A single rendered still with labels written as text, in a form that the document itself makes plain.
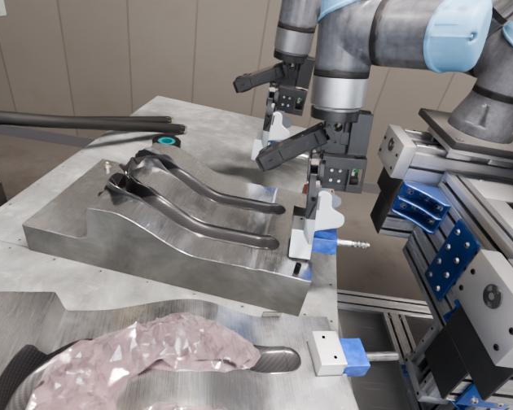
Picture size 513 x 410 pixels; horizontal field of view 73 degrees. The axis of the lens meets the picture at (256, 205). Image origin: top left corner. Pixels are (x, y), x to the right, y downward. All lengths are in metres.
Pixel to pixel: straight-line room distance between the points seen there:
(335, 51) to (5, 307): 0.51
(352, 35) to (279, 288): 0.38
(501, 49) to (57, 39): 2.31
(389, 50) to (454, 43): 0.07
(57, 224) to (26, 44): 2.12
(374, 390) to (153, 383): 1.00
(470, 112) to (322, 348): 0.67
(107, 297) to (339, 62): 0.50
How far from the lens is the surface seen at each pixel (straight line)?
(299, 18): 0.73
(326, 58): 0.49
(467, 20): 0.45
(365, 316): 1.52
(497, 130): 0.97
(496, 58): 0.97
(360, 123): 0.51
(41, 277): 0.70
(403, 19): 0.46
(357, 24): 0.47
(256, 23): 2.28
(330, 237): 0.59
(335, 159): 0.51
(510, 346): 0.57
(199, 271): 0.60
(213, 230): 0.64
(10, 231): 0.81
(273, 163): 0.53
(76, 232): 0.68
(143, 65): 2.45
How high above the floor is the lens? 1.29
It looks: 35 degrees down
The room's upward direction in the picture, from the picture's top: 11 degrees clockwise
